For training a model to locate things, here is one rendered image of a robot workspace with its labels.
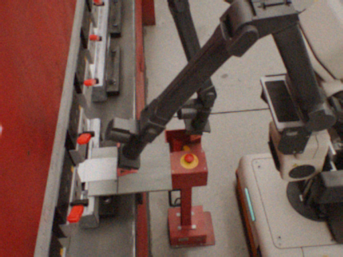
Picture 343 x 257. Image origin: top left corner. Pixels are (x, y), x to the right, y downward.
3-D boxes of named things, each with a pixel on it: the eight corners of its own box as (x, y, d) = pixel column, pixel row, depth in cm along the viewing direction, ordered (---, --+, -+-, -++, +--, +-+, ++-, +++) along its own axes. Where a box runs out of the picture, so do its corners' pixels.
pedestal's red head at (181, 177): (207, 186, 153) (209, 162, 139) (169, 189, 153) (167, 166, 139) (200, 147, 166) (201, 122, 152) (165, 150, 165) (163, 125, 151)
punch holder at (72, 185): (76, 238, 88) (57, 206, 75) (39, 241, 88) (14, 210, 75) (82, 183, 97) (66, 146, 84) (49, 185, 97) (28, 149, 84)
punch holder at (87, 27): (94, 67, 125) (82, 26, 112) (68, 69, 125) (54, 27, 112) (96, 39, 134) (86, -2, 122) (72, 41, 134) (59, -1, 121)
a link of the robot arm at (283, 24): (299, 1, 68) (286, -29, 75) (230, 34, 73) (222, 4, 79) (338, 125, 100) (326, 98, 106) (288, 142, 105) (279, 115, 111)
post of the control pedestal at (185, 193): (191, 225, 200) (192, 172, 158) (181, 226, 200) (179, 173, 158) (190, 215, 203) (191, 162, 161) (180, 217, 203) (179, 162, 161)
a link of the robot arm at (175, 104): (266, 37, 74) (255, 5, 81) (245, 25, 72) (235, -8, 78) (154, 146, 102) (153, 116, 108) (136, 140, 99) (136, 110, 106)
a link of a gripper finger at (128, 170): (108, 180, 115) (118, 164, 109) (110, 160, 120) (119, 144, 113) (129, 183, 118) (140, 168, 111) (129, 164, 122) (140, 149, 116)
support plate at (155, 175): (172, 190, 115) (172, 189, 115) (88, 197, 115) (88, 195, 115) (169, 144, 127) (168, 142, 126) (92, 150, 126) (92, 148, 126)
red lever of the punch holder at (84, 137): (87, 138, 88) (94, 130, 98) (70, 138, 88) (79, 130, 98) (88, 144, 88) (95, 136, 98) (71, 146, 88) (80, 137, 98)
